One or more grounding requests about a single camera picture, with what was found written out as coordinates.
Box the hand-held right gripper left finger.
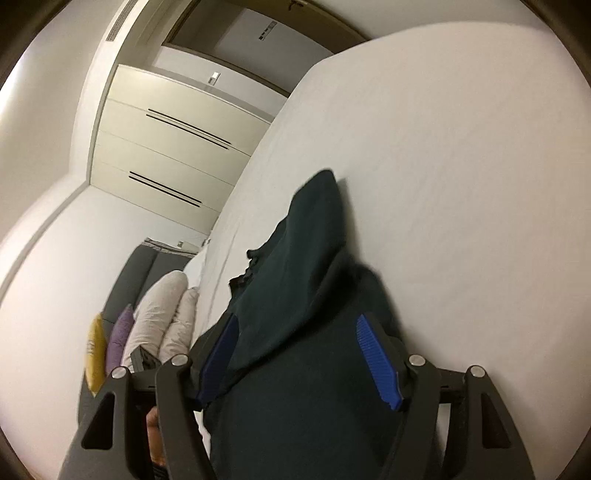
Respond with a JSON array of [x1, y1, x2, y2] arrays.
[[58, 314, 241, 480]]

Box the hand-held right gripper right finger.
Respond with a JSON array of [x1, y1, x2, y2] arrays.
[[355, 314, 536, 480]]

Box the dark green knit sweater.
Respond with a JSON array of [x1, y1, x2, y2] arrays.
[[198, 170, 444, 480]]

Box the person's left forearm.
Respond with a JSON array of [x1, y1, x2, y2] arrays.
[[146, 408, 168, 466]]

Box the purple pillow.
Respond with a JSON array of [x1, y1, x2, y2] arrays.
[[105, 305, 136, 376]]

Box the beige folded duvet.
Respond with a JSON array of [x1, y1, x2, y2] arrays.
[[122, 270, 201, 370]]

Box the yellow pillow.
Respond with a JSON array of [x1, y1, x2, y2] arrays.
[[85, 314, 110, 396]]

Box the bed with white sheet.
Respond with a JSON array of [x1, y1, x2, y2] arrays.
[[185, 28, 591, 480]]

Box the cream wardrobe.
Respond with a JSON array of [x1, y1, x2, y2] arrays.
[[90, 65, 273, 227]]

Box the grey door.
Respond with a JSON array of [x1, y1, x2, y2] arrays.
[[161, 0, 370, 97]]

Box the air vent grille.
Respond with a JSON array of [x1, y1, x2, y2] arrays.
[[106, 0, 140, 42]]

